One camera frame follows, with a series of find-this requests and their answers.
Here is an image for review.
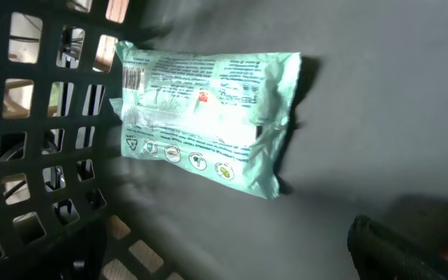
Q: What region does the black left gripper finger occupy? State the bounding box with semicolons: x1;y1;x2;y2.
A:
347;215;448;280

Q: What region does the grey plastic mesh basket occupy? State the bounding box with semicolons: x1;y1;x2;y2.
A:
0;1;448;279

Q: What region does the mint green wipes pack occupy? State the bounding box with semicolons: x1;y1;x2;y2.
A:
110;41;302;199

